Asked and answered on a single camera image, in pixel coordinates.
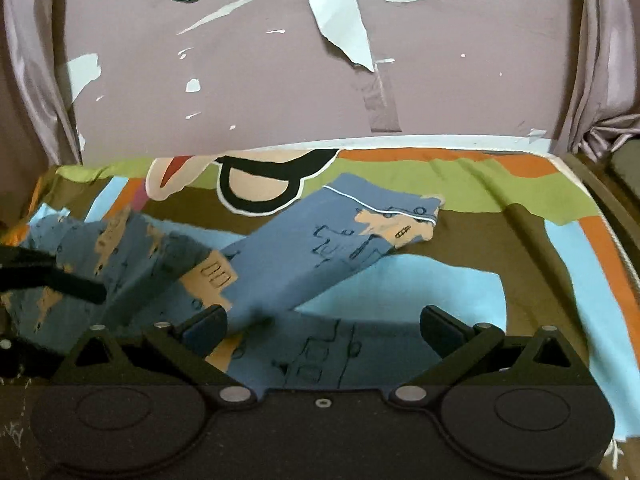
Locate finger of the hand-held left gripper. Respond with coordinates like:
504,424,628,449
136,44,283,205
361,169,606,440
0,245,107,306

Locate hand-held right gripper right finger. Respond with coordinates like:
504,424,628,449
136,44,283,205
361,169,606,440
387,306,598,405

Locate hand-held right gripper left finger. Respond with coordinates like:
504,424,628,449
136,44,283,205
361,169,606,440
52,306,258,405

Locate blue printed pants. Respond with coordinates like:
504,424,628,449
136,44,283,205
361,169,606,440
0,172,446,391

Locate colourful printed bed sheet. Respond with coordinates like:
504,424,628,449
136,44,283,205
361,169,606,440
0,146,640,480

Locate dark bed frame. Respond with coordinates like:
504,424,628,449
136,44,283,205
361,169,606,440
565,140,640,266

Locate tape strip on wall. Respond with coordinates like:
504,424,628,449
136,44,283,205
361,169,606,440
352,62,403,133

